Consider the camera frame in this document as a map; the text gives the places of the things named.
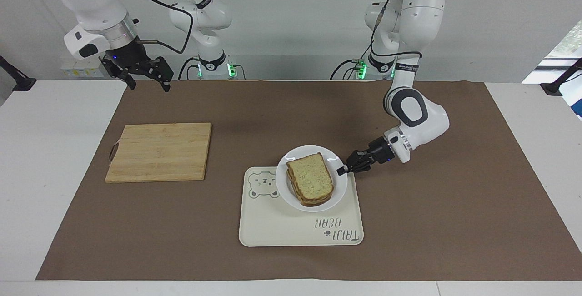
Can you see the wooden cutting board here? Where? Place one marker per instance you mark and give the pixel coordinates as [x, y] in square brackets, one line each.
[159, 153]

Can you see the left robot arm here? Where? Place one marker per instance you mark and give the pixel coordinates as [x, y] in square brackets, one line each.
[423, 9]

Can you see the sandwich bottom layers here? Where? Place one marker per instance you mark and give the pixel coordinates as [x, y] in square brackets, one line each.
[313, 201]

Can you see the stack of bread slices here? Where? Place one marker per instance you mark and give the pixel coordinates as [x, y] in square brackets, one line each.
[310, 175]

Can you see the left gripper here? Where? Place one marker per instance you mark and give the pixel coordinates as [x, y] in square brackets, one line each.
[381, 150]

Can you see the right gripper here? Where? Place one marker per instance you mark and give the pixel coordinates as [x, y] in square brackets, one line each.
[129, 52]

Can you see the black stand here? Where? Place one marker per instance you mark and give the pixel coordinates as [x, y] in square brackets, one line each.
[554, 87]
[20, 82]

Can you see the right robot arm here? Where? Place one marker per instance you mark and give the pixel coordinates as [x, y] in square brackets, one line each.
[91, 0]

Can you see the cream tray with bear print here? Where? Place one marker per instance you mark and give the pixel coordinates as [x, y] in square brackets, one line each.
[282, 225]

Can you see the white round plate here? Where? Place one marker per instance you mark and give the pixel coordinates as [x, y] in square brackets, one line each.
[291, 196]

